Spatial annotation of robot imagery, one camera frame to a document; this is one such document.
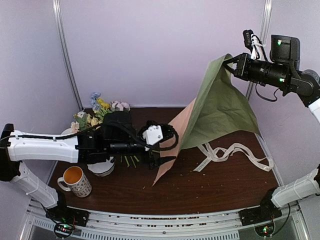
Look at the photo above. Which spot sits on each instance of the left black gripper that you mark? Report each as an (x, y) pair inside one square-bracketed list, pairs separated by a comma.
[(154, 164)]

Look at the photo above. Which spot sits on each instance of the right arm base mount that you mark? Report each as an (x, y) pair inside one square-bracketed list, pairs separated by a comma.
[(262, 219)]

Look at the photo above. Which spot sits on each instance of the cream yellow rose spray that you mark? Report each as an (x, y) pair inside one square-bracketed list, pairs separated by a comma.
[(86, 120)]

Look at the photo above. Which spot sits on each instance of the patterned mug with orange inside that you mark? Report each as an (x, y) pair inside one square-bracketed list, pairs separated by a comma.
[(74, 180)]

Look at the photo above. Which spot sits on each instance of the white scalloped bowl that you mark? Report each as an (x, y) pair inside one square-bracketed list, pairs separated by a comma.
[(101, 169)]

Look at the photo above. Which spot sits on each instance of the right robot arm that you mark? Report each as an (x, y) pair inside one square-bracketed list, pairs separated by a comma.
[(282, 71)]

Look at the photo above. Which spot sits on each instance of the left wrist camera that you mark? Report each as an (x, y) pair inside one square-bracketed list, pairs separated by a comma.
[(154, 133)]

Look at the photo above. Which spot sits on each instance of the left aluminium frame post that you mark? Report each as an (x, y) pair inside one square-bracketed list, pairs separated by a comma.
[(56, 4)]

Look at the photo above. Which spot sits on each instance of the blue flower stem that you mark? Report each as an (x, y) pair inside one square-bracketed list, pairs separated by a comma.
[(96, 106)]

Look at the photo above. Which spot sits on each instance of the yellow flower stem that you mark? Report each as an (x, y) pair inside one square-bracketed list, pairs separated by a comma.
[(103, 105)]

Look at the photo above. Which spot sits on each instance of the small white patterned teacup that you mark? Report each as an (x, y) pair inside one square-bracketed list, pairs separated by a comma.
[(67, 132)]

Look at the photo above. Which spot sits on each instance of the aluminium front rail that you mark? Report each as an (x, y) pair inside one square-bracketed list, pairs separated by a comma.
[(223, 225)]

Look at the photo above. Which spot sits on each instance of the right aluminium frame post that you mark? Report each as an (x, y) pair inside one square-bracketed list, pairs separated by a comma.
[(265, 21)]

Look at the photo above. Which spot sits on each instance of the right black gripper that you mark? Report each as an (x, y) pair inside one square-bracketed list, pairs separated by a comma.
[(242, 71)]

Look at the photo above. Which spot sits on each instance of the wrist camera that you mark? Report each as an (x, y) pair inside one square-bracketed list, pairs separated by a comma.
[(252, 45), (154, 133)]

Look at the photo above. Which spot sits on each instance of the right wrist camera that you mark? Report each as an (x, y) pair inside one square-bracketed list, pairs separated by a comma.
[(252, 45)]

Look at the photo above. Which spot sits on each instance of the aluminium frame post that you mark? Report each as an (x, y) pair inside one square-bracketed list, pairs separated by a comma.
[(56, 4), (265, 21)]

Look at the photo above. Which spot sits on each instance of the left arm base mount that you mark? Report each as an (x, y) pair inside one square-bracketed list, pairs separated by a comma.
[(65, 222)]

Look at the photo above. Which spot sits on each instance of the pink and green wrapping paper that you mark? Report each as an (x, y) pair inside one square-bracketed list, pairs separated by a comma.
[(218, 110)]

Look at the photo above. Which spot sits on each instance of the pink rose stem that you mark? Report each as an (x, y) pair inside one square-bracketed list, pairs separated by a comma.
[(116, 106)]

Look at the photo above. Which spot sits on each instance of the peach blossom stem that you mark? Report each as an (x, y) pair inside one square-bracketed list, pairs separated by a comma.
[(74, 127)]

